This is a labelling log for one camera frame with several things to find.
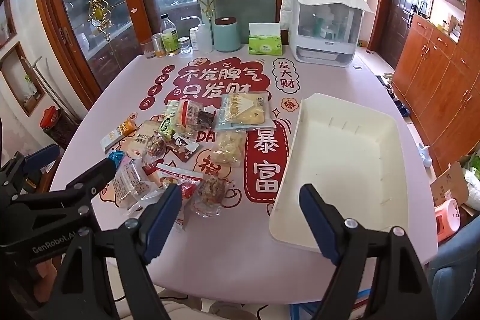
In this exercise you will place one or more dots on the red and white snack packet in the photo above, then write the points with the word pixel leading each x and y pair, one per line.
pixel 176 173

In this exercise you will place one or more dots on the green and white bag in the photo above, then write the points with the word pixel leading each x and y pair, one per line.
pixel 473 170

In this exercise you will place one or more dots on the orange and white stick packet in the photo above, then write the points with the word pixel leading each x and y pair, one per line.
pixel 118 134

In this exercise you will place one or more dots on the white plastic bin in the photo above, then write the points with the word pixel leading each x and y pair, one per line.
pixel 337 162

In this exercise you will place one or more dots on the small white pill bottle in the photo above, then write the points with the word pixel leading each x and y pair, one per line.
pixel 194 39

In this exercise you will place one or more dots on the crumbly cake clear packet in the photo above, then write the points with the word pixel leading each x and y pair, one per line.
pixel 247 110

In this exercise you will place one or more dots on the puffed rice cake clear bag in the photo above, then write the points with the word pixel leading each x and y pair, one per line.
pixel 228 147

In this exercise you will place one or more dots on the red container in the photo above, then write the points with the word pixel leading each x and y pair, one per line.
pixel 50 116

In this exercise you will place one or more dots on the brown chocolate snack packet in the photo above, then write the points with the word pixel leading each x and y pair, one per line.
pixel 185 151

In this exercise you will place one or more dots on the small glass jar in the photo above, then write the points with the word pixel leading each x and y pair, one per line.
pixel 183 45

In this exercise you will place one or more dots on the glass tumbler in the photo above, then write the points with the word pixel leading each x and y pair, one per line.
pixel 147 50

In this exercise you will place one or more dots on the brown entry door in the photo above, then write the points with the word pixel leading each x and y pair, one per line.
pixel 397 12

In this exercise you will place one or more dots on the green pastry packet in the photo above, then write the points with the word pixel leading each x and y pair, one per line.
pixel 167 127

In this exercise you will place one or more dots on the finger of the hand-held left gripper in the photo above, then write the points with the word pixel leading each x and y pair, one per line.
pixel 93 175
pixel 41 155

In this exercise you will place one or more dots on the small blue wrapper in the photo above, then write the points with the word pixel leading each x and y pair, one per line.
pixel 115 157

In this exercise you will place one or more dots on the clear pastry packet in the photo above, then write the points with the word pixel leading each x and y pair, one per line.
pixel 129 187

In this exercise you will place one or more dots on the teal canister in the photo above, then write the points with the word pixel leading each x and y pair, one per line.
pixel 226 37

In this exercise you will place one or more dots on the green tissue box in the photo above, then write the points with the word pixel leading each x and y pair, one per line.
pixel 264 44

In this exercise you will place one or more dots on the pink stool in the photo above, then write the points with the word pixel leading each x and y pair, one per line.
pixel 448 218

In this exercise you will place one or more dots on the bread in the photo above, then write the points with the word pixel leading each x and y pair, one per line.
pixel 187 115

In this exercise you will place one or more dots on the white packet with brown print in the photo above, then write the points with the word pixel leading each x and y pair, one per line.
pixel 138 142

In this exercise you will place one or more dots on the white storage box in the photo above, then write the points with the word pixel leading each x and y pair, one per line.
pixel 326 42

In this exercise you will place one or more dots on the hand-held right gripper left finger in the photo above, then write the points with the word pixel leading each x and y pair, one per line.
pixel 161 218

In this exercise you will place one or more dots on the cardboard box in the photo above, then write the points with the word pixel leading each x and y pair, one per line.
pixel 452 185

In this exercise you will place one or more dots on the green label bottle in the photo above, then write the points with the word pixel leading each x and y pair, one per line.
pixel 169 37

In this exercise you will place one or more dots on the white and blue toy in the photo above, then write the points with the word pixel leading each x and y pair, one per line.
pixel 425 155

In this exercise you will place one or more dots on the nut cluster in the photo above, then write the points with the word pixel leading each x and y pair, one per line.
pixel 210 194
pixel 155 147

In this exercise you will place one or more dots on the translucent plastic bottle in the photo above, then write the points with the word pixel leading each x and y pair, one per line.
pixel 205 39

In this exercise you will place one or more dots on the wooden picture frame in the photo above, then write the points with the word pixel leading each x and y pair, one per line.
pixel 7 72

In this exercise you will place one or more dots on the wooden cabinet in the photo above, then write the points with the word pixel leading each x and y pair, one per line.
pixel 438 80

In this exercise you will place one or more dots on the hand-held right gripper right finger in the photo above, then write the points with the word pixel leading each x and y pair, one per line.
pixel 318 226

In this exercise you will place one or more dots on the small dark brown packet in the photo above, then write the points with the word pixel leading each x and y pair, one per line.
pixel 205 120

